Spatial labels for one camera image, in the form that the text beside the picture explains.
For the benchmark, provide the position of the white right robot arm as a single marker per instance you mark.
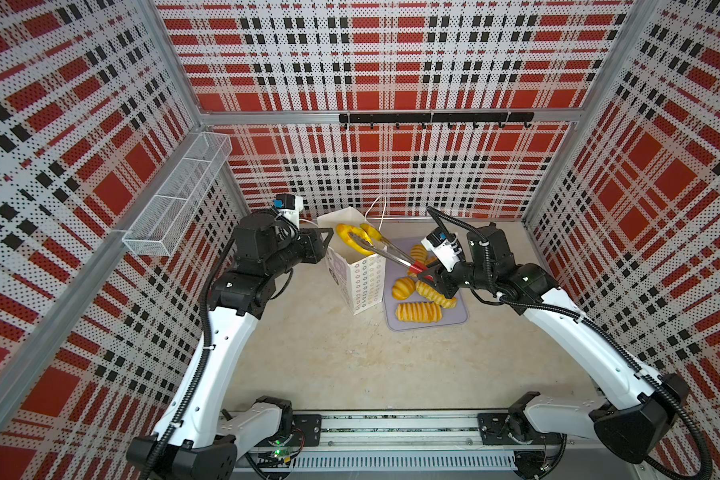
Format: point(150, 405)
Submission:
point(637, 405)

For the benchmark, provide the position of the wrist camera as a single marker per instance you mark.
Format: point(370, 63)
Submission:
point(290, 206)
point(445, 247)

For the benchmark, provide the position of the white printed paper bag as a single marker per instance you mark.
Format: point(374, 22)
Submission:
point(358, 277)

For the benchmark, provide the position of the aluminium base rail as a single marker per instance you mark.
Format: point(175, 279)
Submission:
point(410, 441)

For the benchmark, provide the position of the yellow sweet potato bread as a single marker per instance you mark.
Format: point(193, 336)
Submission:
point(357, 239)

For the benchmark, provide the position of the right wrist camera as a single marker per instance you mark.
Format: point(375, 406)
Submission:
point(445, 247)

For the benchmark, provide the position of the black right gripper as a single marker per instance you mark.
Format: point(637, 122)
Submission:
point(442, 282)

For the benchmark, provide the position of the long ridged bread loaf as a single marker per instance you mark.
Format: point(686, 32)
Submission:
point(429, 293)

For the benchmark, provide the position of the black wall hook rail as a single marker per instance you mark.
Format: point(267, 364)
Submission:
point(499, 118)

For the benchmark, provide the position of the striped oval bread roll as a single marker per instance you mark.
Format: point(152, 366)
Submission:
point(419, 255)

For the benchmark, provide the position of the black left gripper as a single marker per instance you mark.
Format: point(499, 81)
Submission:
point(312, 243)

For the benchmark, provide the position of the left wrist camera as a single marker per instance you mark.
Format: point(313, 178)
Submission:
point(290, 206)

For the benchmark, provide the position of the round striped bun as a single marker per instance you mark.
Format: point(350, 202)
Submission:
point(403, 288)

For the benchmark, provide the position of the white wire mesh basket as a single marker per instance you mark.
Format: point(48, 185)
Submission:
point(159, 228)

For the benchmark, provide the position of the red handled metal tongs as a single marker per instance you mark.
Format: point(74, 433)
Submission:
point(388, 249)

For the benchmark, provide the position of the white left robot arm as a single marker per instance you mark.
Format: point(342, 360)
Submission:
point(186, 442)

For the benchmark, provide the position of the bottom ridged bread loaf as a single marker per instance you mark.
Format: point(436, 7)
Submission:
point(419, 312)

